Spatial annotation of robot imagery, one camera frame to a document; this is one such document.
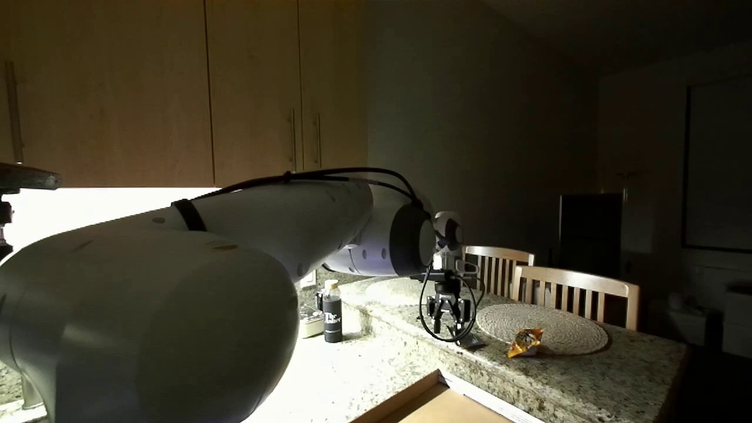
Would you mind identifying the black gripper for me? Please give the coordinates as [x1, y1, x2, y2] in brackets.
[433, 266, 475, 341]

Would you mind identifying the yellow printed snack packet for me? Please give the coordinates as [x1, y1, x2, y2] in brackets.
[506, 327, 548, 361]

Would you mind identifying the flat brown cardboard box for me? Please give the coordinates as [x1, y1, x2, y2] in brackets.
[349, 369, 543, 423]

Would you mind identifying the wooden slatted chair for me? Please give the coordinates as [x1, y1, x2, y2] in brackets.
[509, 263, 642, 334]
[460, 245, 538, 302]

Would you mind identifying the round woven placemat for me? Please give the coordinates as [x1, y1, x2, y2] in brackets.
[475, 302, 611, 357]

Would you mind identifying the black bottle with cork lid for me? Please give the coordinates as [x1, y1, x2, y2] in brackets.
[319, 277, 345, 346]

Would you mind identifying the dark tall cabinet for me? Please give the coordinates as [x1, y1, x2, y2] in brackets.
[557, 186, 630, 277]

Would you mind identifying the white low furniture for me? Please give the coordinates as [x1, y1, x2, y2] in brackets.
[665, 247, 752, 361]

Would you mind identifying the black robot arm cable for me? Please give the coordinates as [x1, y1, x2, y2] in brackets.
[171, 165, 482, 346]

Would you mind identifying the dark wall board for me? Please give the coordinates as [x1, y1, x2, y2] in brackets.
[681, 72, 752, 255]

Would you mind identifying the wooden wall cabinet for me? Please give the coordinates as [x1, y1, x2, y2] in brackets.
[0, 0, 372, 191]

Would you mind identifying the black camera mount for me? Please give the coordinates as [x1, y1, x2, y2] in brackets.
[0, 163, 60, 263]

